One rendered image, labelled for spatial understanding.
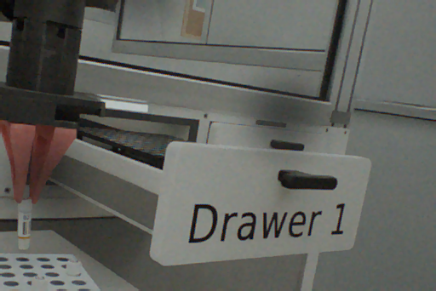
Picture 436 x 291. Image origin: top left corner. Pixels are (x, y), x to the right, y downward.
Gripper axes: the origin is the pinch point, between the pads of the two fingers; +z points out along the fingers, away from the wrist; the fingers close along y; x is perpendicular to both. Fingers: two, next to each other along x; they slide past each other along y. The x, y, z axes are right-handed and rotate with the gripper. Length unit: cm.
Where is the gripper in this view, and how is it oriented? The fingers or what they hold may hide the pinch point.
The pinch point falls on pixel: (25, 193)
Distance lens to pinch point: 50.5
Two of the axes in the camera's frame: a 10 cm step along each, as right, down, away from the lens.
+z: -1.7, 9.7, 1.6
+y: -8.9, -0.8, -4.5
